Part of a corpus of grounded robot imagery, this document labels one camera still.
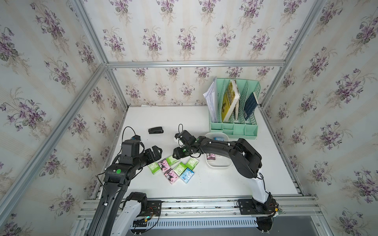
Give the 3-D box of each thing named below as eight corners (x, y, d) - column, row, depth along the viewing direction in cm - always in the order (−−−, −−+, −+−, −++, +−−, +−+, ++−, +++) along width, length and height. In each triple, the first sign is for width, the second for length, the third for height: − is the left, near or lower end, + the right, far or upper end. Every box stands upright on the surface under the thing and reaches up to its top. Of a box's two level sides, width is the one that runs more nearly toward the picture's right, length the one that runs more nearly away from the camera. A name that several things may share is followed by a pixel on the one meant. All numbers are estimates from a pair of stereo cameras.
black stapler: (149, 134, 104) (148, 131, 101) (149, 130, 107) (148, 127, 104) (163, 133, 105) (163, 130, 102) (163, 129, 107) (163, 126, 105)
